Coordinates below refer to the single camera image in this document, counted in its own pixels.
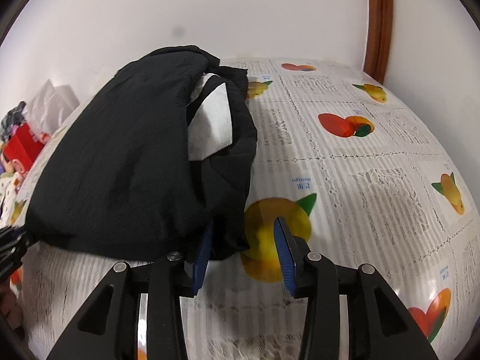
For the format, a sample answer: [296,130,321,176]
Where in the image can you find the black white blue jacket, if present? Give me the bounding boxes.
[24,46,257,262]

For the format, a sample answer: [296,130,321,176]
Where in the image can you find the person's left hand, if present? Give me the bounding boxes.
[0,281,23,330]

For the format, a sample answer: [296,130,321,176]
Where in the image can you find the white flower pattern cushion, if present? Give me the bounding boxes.
[0,172,17,228]

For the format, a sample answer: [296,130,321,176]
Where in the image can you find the red paper shopping bag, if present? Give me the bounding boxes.
[3,123,45,176]

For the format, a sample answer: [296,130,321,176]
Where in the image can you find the plaid cloth in bag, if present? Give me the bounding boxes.
[0,101,26,142]

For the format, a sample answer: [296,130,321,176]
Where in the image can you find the fruit print table cover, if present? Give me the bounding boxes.
[20,58,479,359]

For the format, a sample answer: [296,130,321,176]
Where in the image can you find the white plastic shopping bag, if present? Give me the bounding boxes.
[22,80,80,141]

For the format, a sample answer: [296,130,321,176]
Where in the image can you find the brown wooden door frame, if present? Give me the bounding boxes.
[363,0,394,84]

